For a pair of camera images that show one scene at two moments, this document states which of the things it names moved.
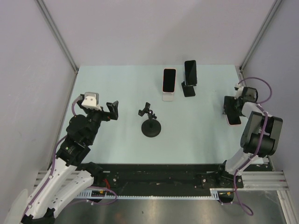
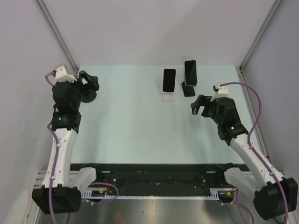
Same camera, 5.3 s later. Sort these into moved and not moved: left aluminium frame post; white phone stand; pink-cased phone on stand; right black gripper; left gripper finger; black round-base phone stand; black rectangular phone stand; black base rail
Moved: black round-base phone stand; right black gripper; left gripper finger
Not moved: black rectangular phone stand; pink-cased phone on stand; white phone stand; left aluminium frame post; black base rail
